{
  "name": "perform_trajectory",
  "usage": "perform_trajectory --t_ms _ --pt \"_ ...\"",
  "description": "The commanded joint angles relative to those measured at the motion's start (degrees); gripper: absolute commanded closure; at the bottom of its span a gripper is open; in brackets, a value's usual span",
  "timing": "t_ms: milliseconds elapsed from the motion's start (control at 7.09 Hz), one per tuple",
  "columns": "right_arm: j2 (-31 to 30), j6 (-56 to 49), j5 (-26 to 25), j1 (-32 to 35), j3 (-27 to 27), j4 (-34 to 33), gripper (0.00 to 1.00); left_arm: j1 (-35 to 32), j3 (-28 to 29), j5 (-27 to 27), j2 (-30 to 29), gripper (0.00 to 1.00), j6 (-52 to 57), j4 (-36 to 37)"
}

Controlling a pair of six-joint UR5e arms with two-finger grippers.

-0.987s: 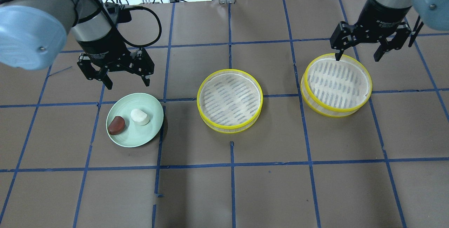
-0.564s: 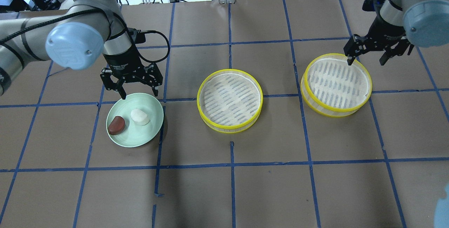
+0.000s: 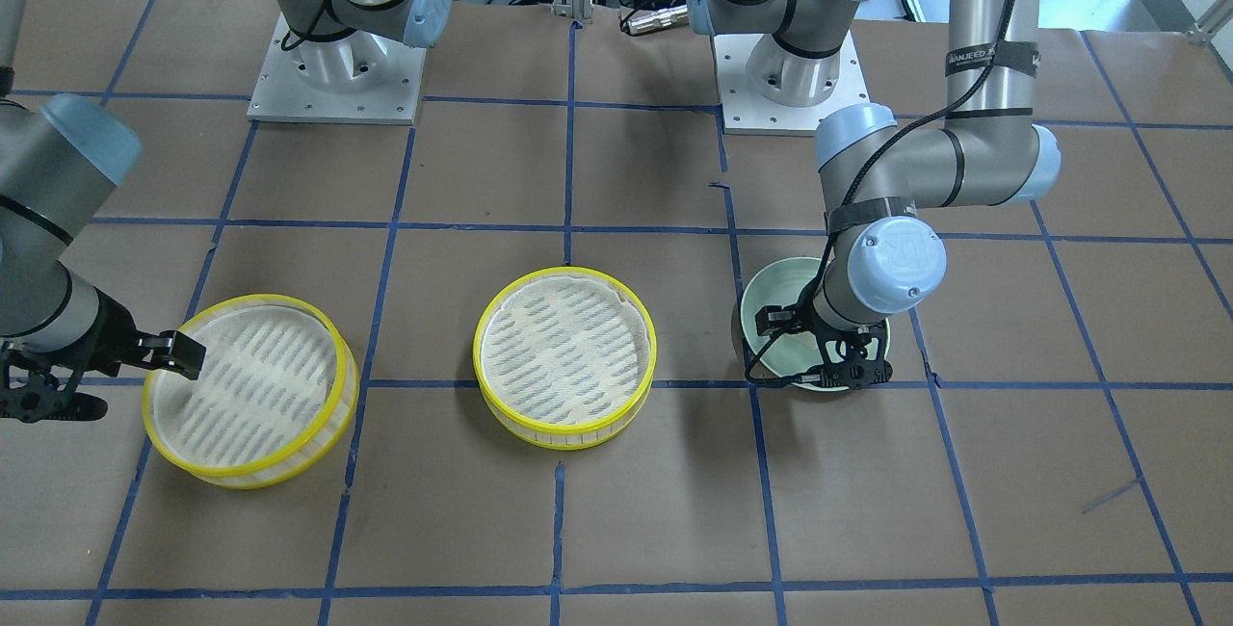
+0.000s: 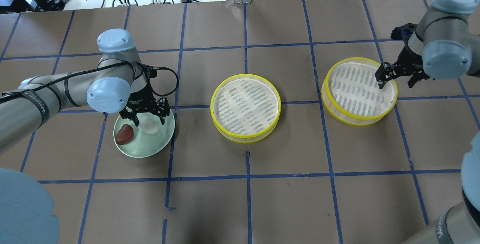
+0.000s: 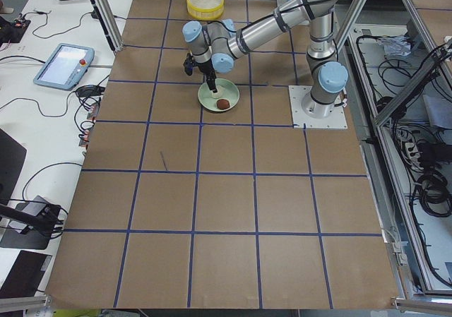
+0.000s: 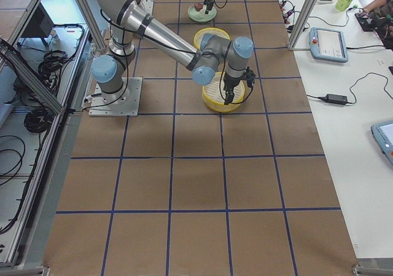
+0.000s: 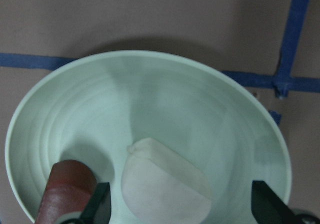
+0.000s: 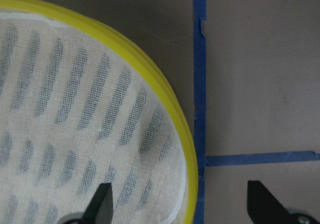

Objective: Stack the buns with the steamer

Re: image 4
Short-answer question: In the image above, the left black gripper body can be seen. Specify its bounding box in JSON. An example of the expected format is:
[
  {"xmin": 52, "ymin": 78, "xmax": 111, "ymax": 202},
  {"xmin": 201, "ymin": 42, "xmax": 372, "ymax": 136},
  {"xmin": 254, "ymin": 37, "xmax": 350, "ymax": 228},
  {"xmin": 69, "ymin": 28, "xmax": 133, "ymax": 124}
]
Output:
[{"xmin": 119, "ymin": 66, "xmax": 170, "ymax": 121}]

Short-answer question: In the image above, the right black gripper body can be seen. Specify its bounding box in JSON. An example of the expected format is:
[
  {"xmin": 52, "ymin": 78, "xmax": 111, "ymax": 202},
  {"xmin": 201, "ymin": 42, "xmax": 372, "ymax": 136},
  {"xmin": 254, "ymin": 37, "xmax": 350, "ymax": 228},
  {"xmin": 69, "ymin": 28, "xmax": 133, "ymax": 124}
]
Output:
[{"xmin": 375, "ymin": 23, "xmax": 431, "ymax": 83}]

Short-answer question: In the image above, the white steamed bun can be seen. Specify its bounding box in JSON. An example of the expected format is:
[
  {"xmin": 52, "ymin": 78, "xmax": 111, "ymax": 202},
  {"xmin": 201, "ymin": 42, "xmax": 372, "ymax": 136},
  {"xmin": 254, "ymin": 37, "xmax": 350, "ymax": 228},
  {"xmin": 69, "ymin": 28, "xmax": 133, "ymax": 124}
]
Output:
[{"xmin": 139, "ymin": 117, "xmax": 159, "ymax": 135}]

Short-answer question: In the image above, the brown red bun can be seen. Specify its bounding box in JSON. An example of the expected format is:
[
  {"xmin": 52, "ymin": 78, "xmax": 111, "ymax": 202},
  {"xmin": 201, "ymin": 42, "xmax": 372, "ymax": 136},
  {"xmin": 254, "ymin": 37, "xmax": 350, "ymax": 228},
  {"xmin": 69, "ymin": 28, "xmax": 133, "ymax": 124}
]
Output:
[{"xmin": 114, "ymin": 124, "xmax": 134, "ymax": 145}]

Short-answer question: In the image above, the yellow steamer basket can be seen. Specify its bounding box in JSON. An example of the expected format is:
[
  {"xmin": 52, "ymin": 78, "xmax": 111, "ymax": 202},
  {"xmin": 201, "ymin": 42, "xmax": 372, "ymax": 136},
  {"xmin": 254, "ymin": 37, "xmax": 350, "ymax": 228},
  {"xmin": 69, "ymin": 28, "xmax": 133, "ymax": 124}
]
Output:
[
  {"xmin": 210, "ymin": 74, "xmax": 282, "ymax": 143},
  {"xmin": 321, "ymin": 57, "xmax": 398, "ymax": 126}
]

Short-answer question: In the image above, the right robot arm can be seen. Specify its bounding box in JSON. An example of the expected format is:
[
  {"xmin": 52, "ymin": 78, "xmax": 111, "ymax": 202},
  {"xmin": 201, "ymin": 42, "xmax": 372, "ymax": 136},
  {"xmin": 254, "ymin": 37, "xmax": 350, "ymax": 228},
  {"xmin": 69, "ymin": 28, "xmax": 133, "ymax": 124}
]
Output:
[{"xmin": 375, "ymin": 0, "xmax": 480, "ymax": 89}]

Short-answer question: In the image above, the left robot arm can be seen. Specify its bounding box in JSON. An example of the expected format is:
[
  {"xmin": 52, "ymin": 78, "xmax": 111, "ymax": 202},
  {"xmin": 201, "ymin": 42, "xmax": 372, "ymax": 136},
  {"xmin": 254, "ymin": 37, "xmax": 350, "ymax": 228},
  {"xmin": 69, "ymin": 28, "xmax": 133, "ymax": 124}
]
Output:
[{"xmin": 0, "ymin": 29, "xmax": 170, "ymax": 154}]

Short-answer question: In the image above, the light green plate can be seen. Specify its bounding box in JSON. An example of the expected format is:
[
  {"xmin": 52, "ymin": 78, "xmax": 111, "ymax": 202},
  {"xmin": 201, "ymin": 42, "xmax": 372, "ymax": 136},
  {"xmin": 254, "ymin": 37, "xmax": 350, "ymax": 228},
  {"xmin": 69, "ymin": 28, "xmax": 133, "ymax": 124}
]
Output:
[{"xmin": 113, "ymin": 111, "xmax": 176, "ymax": 158}]

